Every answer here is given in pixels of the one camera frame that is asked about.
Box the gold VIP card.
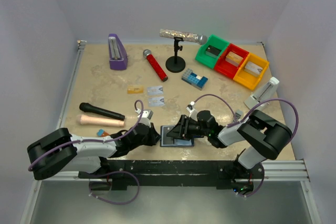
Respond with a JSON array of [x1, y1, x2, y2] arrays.
[[127, 85, 144, 94]]

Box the aluminium frame rail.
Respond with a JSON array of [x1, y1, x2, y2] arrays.
[[20, 40, 87, 224]]

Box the orange and blue brick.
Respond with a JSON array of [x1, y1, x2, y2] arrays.
[[97, 129, 110, 137]]

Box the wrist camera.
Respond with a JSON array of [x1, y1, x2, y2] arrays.
[[136, 109, 153, 127], [186, 101, 198, 121]]

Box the red plastic bin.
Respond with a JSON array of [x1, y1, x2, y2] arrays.
[[214, 44, 249, 79]]

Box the gold card in red bin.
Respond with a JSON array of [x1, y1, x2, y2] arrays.
[[225, 52, 243, 67]]

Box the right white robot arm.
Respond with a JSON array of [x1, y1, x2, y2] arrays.
[[166, 110, 292, 169]]

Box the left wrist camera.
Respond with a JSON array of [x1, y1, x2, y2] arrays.
[[136, 109, 153, 127]]

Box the navy blue card holder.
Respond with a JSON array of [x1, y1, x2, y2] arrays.
[[160, 125, 194, 147]]

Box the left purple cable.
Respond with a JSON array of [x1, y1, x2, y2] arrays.
[[27, 99, 142, 205]]

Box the blue toy brick block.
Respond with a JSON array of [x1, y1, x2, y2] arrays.
[[181, 68, 208, 90]]

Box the dark card in green bin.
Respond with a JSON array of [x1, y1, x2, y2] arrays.
[[205, 46, 221, 58]]

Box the silver glitter microphone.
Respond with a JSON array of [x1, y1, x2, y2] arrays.
[[159, 29, 208, 45]]

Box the black microphone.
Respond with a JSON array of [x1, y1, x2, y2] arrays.
[[79, 102, 125, 121]]

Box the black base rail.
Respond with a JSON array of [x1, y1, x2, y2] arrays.
[[78, 160, 265, 190]]

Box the yellow plastic bin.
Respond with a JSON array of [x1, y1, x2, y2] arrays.
[[233, 52, 269, 90]]

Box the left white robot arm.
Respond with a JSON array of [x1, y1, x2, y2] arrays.
[[27, 123, 161, 180]]

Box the white metronome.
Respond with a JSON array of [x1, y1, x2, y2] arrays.
[[244, 77, 279, 109]]

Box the pink microphone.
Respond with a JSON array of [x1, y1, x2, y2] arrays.
[[76, 114, 124, 127]]

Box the red glitter microphone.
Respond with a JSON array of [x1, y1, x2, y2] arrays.
[[143, 49, 168, 82]]

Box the black microphone stand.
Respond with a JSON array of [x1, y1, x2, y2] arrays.
[[165, 37, 185, 73]]

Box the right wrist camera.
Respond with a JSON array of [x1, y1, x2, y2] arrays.
[[186, 101, 198, 121]]

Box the green plastic bin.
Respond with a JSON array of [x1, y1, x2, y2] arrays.
[[195, 35, 230, 69]]

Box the white card in yellow bin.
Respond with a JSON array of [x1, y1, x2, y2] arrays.
[[244, 61, 263, 77]]

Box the purple metronome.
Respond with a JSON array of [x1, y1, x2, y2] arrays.
[[108, 34, 128, 71]]

